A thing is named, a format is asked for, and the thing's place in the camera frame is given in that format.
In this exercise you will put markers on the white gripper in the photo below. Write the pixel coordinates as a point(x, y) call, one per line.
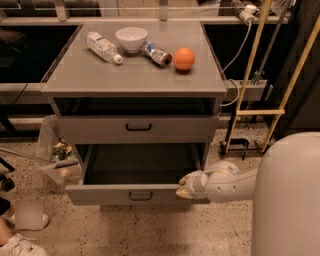
point(195, 184)

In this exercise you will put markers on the grey drawer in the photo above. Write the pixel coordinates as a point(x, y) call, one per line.
point(137, 129)
point(136, 174)

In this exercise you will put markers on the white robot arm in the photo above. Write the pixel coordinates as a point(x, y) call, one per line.
point(284, 189)

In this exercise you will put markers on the grey top drawer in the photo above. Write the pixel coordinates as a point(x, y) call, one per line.
point(137, 129)

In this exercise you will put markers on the grey drawer cabinet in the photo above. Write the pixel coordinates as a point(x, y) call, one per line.
point(83, 85)

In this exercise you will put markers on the orange ball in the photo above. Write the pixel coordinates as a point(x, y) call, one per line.
point(183, 59)

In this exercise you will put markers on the crushed silver can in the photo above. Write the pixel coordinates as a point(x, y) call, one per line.
point(159, 56)

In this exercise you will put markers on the clear plastic trash bag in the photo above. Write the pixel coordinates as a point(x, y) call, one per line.
point(57, 158)

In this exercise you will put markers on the white bowl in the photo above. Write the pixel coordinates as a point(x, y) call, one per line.
point(131, 39)

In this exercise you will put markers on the clear plastic water bottle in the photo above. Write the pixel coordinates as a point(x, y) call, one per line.
point(103, 48)

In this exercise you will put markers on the white shoe lower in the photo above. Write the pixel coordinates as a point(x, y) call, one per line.
point(19, 245)

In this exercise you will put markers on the white plug adapter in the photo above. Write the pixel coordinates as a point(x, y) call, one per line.
point(247, 13)

